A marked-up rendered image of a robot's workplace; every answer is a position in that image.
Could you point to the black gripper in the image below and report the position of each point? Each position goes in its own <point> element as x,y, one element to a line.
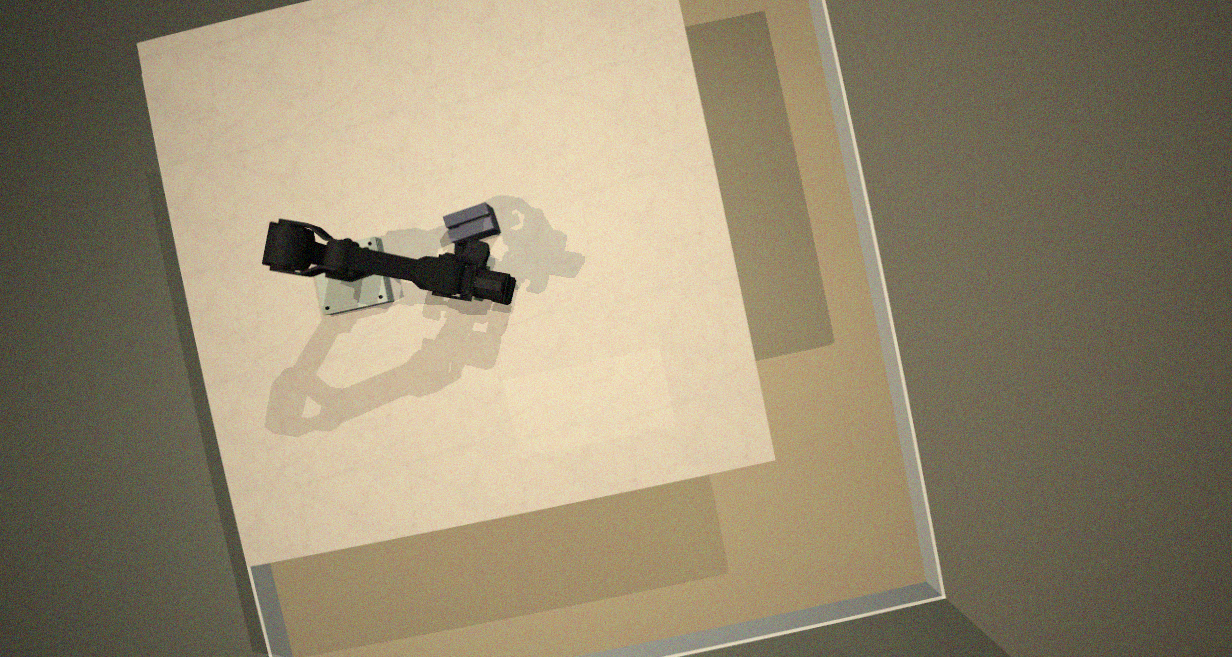
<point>509,299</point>

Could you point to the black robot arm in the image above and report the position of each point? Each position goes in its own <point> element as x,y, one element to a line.
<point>290,247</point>

